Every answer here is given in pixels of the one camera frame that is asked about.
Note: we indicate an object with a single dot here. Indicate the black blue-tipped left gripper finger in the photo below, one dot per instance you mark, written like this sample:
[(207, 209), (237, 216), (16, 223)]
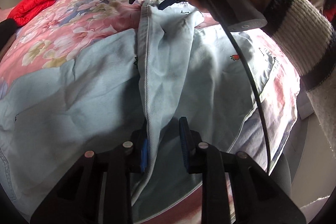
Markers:
[(167, 3)]

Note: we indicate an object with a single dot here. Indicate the light blue denim pants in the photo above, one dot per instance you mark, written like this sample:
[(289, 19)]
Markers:
[(170, 67)]

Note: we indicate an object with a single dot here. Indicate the white knit sweater sleeve forearm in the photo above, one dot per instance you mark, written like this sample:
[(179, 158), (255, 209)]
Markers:
[(307, 39)]

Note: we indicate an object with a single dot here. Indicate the pink floral bed quilt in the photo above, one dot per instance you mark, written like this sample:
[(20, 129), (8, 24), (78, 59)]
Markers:
[(59, 33)]

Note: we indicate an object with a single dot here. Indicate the red puffer jacket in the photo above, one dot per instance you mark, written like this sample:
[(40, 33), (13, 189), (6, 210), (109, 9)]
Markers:
[(26, 10)]

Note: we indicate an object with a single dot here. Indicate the black folded garment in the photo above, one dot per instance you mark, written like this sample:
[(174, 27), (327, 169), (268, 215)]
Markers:
[(8, 27)]

